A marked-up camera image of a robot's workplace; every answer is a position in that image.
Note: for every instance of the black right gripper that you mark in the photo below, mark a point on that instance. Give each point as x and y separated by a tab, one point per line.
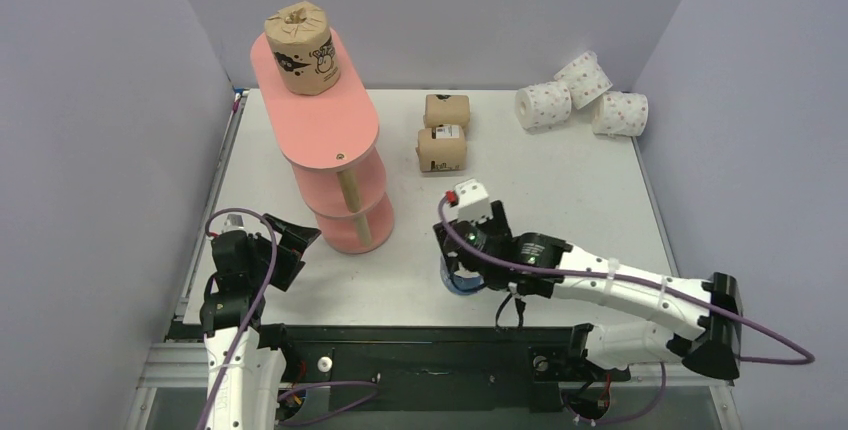
460	254

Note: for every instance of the blue roll sideways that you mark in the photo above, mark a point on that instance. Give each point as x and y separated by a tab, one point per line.
458	285

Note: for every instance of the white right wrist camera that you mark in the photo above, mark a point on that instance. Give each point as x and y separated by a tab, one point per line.
471	201

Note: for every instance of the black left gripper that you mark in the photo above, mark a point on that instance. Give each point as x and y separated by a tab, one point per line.
293	243

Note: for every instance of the white dotted roll top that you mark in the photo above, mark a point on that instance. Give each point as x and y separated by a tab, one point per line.
585	79

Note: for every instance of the white dotted roll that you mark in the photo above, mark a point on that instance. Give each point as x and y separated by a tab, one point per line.
620	114
585	79
542	106

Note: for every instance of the white dotted roll left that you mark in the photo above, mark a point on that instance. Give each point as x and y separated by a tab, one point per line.
542	106

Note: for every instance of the white dotted roll right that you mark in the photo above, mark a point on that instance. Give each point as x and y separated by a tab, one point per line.
620	114

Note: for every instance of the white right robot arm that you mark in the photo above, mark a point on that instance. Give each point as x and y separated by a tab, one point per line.
693	322

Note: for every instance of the pink three-tier shelf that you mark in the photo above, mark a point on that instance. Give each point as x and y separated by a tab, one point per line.
330	142

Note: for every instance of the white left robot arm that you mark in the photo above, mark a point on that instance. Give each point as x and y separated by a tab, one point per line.
243	373

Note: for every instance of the brown wrapped roll rear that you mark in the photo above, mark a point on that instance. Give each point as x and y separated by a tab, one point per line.
447	109

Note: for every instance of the brown roll front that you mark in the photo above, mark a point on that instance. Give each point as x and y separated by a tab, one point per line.
442	149

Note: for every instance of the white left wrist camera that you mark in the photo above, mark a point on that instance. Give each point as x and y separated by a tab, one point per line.
233	222

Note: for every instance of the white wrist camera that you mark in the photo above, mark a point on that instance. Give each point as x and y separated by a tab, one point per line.
233	222
471	201

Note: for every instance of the brown paper roll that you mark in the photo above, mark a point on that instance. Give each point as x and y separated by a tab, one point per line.
303	49

